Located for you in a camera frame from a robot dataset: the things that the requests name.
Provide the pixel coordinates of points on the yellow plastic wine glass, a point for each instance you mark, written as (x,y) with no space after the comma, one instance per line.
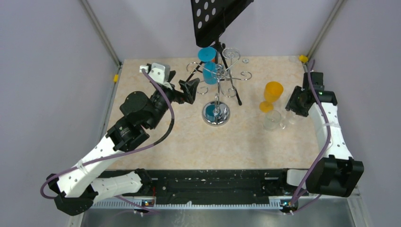
(273,91)

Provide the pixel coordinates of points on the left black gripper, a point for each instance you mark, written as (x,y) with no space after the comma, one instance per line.
(189,88)

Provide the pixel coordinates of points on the blue plastic wine glass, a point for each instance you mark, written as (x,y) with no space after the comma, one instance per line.
(207,56)

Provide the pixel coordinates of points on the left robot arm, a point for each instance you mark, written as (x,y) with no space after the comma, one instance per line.
(79,189)

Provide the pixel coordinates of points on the black music stand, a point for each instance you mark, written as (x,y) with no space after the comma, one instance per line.
(211,18)

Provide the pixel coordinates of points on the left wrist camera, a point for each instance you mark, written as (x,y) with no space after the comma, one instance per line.
(160,73)

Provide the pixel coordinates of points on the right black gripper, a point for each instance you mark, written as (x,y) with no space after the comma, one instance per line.
(292,104)

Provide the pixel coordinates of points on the clear wine glass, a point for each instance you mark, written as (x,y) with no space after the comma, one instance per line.
(272,120)
(289,118)

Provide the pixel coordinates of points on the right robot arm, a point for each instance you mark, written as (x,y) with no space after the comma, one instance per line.
(335,172)

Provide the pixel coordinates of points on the black front rail base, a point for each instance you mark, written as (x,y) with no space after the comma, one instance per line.
(256,189)

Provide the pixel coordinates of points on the chrome wine glass rack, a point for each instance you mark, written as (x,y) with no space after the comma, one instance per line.
(216,112)

